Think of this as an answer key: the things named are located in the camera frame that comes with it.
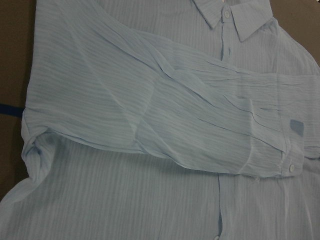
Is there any light blue striped shirt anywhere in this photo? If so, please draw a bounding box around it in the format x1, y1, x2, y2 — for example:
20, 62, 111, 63
0, 0, 320, 240

